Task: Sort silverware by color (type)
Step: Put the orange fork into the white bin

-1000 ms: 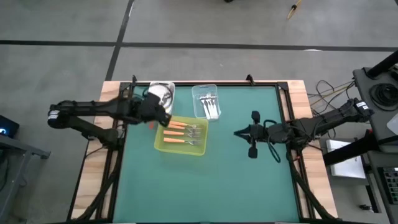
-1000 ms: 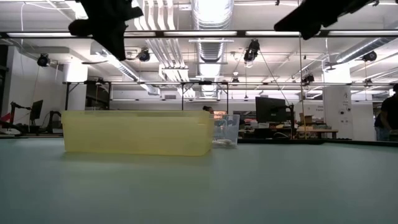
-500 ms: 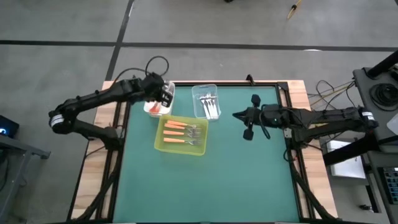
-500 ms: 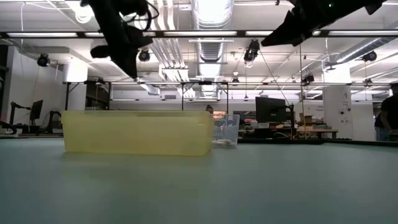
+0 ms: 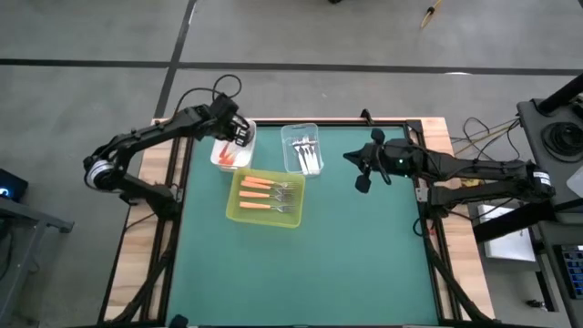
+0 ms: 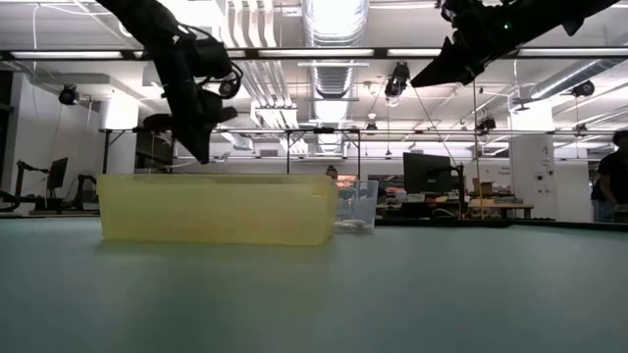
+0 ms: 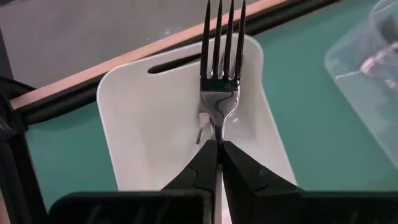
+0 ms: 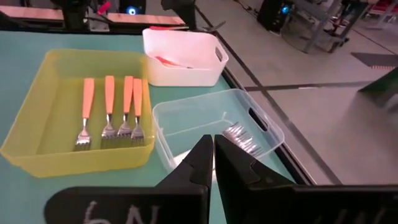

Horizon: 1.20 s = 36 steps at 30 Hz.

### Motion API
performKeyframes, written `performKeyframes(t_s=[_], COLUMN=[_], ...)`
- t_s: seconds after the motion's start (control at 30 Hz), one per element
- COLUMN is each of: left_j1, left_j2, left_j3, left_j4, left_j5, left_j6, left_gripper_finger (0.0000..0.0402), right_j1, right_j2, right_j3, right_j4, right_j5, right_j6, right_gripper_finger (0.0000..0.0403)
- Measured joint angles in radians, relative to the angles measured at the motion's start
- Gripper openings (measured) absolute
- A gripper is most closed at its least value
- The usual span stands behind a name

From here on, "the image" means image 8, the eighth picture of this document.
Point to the black computer tower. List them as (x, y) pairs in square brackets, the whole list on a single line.
[(273, 15)]

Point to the white plastic bin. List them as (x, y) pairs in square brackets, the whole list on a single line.
[(183, 74)]

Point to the dark floor mat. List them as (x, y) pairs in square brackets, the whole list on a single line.
[(376, 59)]

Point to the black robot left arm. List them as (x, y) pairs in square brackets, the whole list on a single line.
[(74, 12)]

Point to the yellow translucent plastic bin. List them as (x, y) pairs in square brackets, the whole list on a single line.
[(31, 155)]

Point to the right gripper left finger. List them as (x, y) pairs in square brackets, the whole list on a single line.
[(186, 186)]

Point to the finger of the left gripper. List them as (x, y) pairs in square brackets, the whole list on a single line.
[(188, 20)]

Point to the green table mat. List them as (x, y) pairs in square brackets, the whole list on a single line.
[(18, 40)]

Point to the grey metal desk frame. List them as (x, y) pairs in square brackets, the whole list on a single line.
[(320, 28)]

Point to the black device with blue light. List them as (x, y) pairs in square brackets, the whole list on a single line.
[(132, 7)]

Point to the clear plastic bin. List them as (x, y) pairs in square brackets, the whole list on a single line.
[(192, 115)]

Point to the black table frame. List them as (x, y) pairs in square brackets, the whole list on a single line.
[(236, 85)]

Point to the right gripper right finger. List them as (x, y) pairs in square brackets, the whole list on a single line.
[(248, 193)]

